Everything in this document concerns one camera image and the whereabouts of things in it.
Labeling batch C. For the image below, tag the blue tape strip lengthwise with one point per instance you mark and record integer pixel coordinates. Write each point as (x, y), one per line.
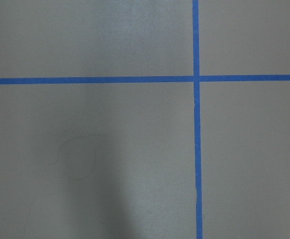
(197, 131)

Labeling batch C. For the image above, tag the blue tape strip crosswise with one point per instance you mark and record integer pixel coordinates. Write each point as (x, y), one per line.
(143, 79)

